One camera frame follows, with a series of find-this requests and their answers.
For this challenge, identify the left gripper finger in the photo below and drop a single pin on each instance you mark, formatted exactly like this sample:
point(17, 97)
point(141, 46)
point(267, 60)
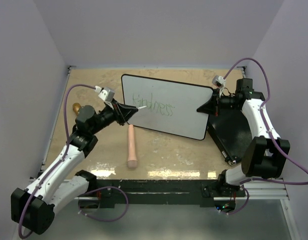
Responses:
point(125, 114)
point(125, 108)

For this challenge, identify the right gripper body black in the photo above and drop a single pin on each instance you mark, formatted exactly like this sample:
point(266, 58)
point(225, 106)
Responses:
point(226, 102)

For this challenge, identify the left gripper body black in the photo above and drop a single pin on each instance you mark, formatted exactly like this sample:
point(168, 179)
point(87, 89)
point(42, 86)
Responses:
point(107, 116)

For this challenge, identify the white whiteboard black frame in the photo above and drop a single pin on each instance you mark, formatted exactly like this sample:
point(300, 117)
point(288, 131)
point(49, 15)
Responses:
point(171, 105)

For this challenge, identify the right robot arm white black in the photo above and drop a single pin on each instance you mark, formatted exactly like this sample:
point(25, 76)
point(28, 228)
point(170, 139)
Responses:
point(264, 157)

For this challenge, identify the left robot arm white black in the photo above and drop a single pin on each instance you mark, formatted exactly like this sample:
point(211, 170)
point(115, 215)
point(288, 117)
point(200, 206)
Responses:
point(36, 206)

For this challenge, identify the black keyboard case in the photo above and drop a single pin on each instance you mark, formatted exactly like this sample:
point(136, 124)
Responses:
point(231, 133)

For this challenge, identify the gold toy microphone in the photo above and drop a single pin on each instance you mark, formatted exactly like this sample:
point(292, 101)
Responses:
point(76, 108)

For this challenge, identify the pink toy microphone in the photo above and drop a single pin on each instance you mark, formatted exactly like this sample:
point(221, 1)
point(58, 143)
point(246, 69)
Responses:
point(132, 159)

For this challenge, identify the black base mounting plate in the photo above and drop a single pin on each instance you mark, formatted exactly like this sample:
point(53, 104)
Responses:
point(161, 192)

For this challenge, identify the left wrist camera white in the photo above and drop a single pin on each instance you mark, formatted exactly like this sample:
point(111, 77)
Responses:
point(106, 94)

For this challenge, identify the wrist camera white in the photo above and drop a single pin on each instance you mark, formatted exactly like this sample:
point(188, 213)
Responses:
point(106, 94)
point(219, 81)

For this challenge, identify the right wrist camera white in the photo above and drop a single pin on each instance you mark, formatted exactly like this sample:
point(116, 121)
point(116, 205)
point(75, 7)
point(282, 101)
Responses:
point(219, 81)

